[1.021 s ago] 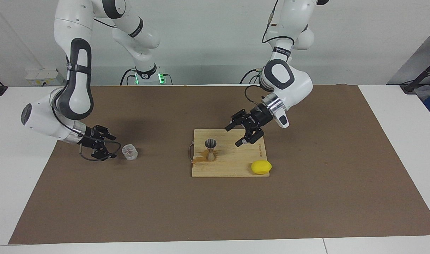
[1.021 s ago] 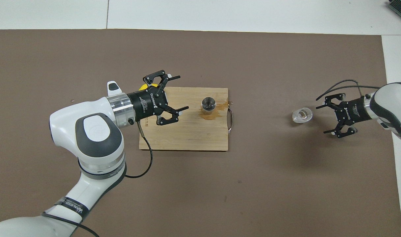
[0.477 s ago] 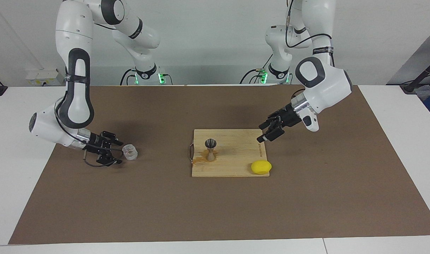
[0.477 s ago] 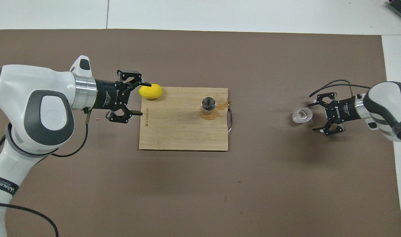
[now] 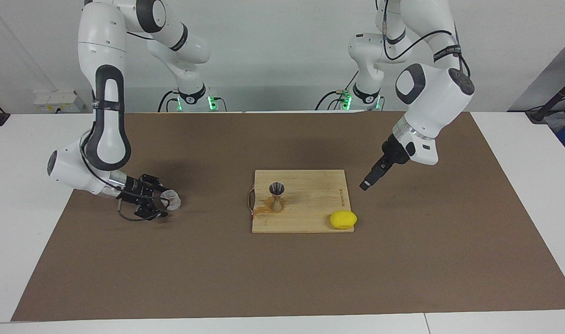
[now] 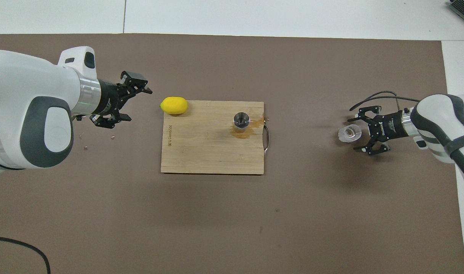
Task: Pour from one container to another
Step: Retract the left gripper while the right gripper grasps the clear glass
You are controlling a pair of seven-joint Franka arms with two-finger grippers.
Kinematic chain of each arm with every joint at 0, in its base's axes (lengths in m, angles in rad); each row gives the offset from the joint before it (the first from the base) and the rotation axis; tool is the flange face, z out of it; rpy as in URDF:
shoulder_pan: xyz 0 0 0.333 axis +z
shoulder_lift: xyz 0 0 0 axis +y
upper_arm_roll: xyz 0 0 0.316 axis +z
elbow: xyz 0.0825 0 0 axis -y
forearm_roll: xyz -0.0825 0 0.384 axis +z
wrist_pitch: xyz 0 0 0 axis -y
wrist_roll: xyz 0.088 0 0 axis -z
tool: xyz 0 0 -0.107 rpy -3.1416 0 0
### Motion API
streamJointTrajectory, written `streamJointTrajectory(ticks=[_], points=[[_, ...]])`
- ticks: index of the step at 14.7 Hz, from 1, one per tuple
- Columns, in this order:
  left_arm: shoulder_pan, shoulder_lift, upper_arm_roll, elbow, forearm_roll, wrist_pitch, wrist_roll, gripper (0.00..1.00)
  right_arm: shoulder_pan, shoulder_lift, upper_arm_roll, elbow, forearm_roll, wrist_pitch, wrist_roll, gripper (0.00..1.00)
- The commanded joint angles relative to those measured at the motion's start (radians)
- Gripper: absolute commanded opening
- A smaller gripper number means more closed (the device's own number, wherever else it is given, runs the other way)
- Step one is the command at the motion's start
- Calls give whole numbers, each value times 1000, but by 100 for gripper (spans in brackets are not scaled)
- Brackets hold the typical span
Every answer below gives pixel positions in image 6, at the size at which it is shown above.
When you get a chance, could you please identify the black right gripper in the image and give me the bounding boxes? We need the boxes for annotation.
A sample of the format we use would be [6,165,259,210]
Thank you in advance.
[353,106,406,157]

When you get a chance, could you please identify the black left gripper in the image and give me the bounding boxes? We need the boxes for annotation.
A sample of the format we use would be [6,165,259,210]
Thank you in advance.
[91,70,153,129]

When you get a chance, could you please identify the small clear glass cup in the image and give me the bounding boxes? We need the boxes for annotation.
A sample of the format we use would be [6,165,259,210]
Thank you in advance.
[338,124,362,143]

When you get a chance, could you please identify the steel double jigger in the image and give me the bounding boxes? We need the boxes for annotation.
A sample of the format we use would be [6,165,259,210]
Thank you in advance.
[232,112,251,134]

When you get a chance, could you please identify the yellow lemon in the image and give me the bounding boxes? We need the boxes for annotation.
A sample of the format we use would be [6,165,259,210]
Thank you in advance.
[160,96,188,115]

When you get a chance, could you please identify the brown table mat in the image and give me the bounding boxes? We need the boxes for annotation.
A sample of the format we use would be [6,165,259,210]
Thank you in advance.
[0,33,464,274]

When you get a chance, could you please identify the wooden cutting board, metal handle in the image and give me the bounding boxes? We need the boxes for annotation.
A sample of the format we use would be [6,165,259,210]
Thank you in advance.
[161,100,271,175]

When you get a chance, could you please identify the black cable with silver connector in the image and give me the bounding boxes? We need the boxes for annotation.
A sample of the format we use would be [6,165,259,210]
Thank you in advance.
[0,235,51,274]

